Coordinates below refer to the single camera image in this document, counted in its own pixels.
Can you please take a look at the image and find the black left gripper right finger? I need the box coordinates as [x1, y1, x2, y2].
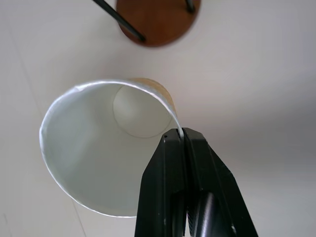
[182, 127, 259, 237]

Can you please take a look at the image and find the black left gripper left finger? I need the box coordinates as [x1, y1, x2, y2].
[135, 128, 190, 237]

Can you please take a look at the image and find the white paper cup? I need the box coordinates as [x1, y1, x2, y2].
[39, 78, 184, 218]

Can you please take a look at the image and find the round brown wooden stool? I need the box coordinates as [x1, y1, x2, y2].
[92, 0, 202, 48]

